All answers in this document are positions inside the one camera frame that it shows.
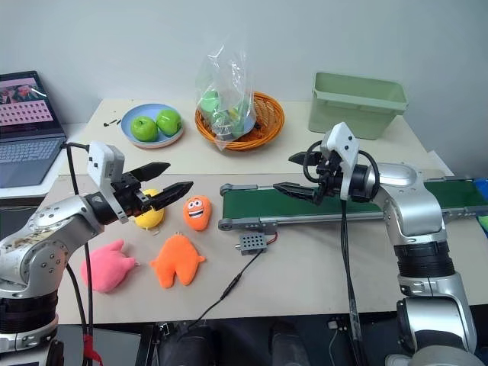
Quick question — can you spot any clear plastic bag with toys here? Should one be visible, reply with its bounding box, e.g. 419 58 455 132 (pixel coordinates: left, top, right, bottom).
194 37 255 153

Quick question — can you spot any grey perforated control box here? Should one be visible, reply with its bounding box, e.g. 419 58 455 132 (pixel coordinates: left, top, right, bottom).
234 233 266 257

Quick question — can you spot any light blue plate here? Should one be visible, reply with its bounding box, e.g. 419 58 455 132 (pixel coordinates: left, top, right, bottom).
120 103 185 150

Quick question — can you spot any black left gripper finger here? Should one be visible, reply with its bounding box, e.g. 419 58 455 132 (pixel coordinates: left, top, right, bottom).
131 162 172 183
150 181 195 211

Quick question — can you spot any thin black power cable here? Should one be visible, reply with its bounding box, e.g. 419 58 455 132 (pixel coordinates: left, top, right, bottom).
178 250 262 339

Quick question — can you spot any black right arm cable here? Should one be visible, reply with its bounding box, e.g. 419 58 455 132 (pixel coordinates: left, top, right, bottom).
303 140 381 366

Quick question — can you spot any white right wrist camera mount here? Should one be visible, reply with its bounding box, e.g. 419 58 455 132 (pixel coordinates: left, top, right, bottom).
321 121 361 201

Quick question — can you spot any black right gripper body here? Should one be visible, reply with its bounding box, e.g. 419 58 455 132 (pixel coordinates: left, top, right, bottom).
313 149 344 205

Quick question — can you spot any light green plastic bin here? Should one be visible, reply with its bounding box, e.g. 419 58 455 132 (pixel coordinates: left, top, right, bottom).
308 72 409 142

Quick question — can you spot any green apple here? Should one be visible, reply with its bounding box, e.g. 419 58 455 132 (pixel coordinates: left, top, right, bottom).
156 109 183 136
130 115 159 143

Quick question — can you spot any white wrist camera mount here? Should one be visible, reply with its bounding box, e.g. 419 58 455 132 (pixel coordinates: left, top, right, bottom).
86 140 129 224
321 121 361 201

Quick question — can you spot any green conveyor belt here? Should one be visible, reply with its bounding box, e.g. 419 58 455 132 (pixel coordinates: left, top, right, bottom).
217 176 488 232

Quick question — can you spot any red tape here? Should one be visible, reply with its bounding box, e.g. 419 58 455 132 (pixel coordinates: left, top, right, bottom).
82 334 103 364

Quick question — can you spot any open grey laptop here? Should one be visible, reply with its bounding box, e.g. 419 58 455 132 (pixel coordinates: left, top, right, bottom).
0 70 69 190

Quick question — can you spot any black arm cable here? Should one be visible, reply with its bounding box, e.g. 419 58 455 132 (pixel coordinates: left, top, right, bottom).
66 142 96 344
303 140 381 366

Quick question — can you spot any orange smiling plush toy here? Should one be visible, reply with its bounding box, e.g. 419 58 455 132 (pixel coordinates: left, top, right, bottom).
182 195 213 233

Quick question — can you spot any orange woven basket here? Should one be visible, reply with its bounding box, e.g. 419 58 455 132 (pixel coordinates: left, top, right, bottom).
194 91 287 152

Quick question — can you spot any pink plush toy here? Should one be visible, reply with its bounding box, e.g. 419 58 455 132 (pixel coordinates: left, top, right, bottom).
80 239 139 294

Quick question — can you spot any black flat panel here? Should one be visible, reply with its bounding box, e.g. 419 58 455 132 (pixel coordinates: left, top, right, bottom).
56 326 143 366

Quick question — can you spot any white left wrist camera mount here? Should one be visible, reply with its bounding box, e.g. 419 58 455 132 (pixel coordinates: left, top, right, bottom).
86 140 129 224

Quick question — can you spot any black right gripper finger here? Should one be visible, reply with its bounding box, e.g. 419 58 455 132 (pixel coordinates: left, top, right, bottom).
287 150 324 168
272 181 319 205

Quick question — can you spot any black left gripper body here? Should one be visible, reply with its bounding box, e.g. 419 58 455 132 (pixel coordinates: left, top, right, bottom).
110 172 155 219

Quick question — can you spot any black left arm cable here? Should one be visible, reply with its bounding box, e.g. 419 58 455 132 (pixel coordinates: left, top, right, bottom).
66 142 96 344

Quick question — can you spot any yellow plush toy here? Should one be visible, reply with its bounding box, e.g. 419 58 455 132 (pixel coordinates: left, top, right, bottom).
133 188 166 231

